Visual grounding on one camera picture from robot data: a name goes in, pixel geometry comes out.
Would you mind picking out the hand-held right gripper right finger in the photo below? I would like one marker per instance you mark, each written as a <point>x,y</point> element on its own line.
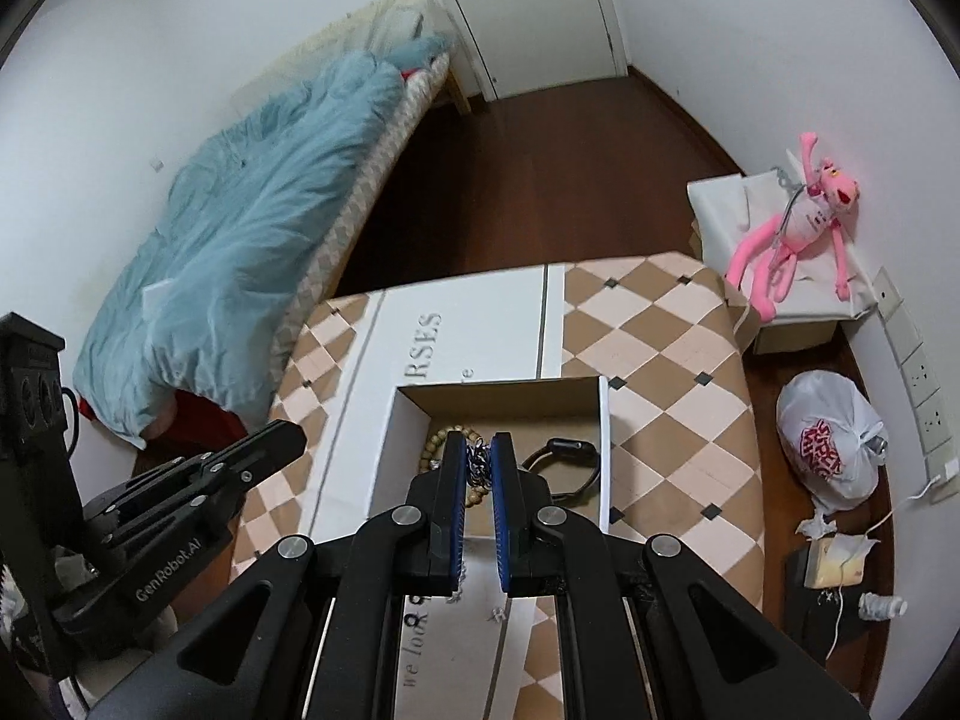
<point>501,517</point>

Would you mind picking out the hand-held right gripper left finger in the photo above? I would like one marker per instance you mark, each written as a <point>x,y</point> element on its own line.
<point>452,510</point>

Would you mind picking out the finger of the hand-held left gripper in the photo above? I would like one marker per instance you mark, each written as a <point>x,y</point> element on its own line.
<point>259,446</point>
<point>165,499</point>

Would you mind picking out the cardboard box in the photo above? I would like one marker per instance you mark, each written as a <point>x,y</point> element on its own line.
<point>510,409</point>

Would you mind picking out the red cloth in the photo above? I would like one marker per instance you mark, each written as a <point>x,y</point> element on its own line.
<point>202,412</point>

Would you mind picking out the black smartwatch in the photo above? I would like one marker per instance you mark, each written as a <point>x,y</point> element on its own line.
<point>571,451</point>

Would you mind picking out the large white printed box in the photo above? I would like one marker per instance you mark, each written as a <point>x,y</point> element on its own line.
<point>450,337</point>

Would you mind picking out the brown checkered tablecloth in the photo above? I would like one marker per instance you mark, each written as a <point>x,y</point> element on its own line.
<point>660,360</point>

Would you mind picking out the light blue blanket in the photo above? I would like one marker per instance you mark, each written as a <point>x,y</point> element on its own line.
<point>255,202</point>

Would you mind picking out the bed mattress with patterned sheet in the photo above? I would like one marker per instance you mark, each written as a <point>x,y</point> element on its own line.
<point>352,202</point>

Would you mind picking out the crumpled white tissue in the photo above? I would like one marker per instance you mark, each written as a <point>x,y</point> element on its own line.
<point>816,523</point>

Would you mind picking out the black box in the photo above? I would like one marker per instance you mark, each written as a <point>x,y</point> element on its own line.
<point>814,615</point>

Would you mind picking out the white plastic bag red print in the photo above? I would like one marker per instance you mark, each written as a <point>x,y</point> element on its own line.
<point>821,435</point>

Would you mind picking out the yellow tissue pack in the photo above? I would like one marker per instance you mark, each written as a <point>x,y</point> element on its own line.
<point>840,559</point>

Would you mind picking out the white covered box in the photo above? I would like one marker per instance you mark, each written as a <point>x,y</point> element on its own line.
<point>720,217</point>

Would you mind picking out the pink plush toy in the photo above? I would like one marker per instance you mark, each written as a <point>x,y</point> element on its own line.
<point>802,221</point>

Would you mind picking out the cream pillow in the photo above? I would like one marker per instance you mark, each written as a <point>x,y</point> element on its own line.
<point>375,22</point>

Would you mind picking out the white door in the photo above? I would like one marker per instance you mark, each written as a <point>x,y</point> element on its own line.
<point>532,7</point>

